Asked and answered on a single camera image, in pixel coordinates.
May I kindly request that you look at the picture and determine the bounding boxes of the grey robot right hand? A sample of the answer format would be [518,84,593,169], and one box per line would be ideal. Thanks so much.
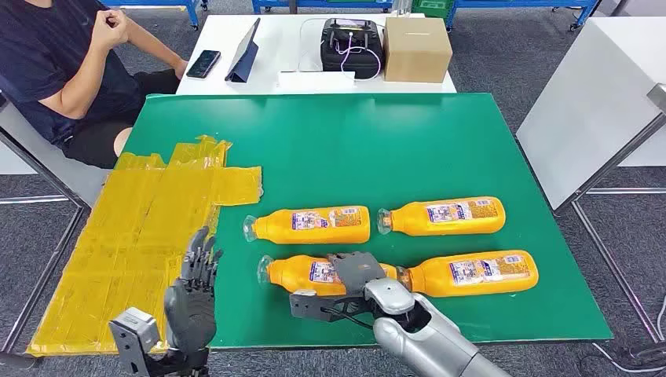
[326,251,388,295]

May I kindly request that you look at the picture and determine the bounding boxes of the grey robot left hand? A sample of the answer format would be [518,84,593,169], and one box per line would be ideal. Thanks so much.
[163,225,225,360]

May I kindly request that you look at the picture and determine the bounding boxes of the person's right hand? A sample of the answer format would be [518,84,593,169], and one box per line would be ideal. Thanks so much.
[90,9,130,52]

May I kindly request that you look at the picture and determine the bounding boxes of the orange bottle clear cap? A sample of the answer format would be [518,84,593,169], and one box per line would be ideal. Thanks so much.
[257,254,399,298]
[243,206,371,246]
[377,196,507,237]
[397,250,540,298]

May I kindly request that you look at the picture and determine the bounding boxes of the black smartphone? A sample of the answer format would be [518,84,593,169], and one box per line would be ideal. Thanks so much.
[185,49,222,79]

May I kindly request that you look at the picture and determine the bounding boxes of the blue metal rack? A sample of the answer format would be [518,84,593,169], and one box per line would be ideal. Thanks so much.
[101,0,209,30]
[446,0,602,32]
[252,0,393,15]

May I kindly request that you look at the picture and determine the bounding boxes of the tablet with dark folio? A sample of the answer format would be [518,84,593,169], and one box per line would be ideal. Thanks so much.
[225,17,262,84]

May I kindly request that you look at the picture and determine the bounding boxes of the person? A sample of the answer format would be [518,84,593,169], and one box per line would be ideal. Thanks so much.
[0,0,189,170]

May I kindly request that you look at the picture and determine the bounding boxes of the yellow tape sheet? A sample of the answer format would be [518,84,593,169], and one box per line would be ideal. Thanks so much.
[26,135,264,358]

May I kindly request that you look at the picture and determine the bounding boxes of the green table board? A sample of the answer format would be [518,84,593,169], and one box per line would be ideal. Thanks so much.
[120,92,614,350]

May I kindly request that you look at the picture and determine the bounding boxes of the white side table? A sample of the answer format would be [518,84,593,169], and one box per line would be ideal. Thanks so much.
[516,15,666,345]
[0,90,113,355]

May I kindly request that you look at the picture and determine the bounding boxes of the black remote controller case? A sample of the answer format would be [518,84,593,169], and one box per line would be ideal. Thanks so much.
[320,18,385,81]

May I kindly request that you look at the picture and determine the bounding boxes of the brown cardboard box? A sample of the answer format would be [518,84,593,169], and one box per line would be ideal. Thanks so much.
[383,16,454,84]

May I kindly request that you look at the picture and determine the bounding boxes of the green plastic crate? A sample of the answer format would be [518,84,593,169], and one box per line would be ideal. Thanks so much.
[411,0,456,19]

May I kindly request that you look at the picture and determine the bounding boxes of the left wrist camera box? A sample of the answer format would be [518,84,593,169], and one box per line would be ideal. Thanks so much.
[109,306,161,377]

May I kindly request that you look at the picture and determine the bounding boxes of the thin white cable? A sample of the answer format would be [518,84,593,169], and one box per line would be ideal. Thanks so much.
[297,16,334,73]

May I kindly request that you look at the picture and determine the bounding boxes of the white looped cable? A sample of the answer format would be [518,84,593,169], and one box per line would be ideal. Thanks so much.
[335,31,382,82]

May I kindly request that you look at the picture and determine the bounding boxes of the white floor cable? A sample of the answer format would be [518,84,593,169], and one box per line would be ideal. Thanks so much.
[593,294,666,375]

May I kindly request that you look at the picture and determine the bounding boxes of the black floor cable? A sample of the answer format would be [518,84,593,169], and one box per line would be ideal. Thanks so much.
[577,340,666,377]

